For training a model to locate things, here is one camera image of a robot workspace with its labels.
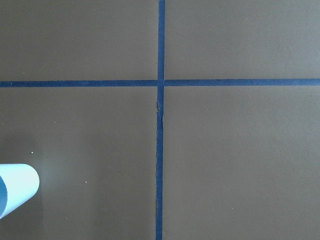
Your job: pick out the light blue cup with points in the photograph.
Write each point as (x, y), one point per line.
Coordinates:
(18, 183)

